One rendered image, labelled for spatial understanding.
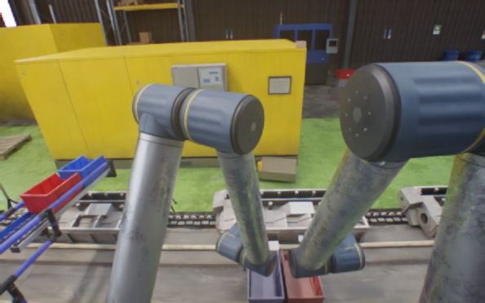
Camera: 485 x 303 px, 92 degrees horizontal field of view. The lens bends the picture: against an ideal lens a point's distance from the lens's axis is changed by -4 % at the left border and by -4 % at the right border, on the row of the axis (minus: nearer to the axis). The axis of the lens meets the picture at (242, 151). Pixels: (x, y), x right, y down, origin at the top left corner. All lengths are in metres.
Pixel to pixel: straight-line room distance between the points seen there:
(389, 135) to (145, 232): 0.64
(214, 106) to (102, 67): 3.62
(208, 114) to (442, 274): 0.61
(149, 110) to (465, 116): 0.66
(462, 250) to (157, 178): 0.70
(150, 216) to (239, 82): 3.05
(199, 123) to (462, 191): 0.55
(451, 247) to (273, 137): 3.45
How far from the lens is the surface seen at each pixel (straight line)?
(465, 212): 0.61
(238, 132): 0.54
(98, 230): 2.02
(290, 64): 3.64
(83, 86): 4.37
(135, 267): 0.82
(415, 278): 1.97
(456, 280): 0.68
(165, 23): 13.28
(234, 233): 1.22
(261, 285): 1.68
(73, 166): 2.12
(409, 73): 0.40
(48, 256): 2.31
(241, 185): 0.71
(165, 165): 0.72
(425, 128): 0.40
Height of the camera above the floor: 2.15
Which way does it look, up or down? 28 degrees down
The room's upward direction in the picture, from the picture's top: 2 degrees counter-clockwise
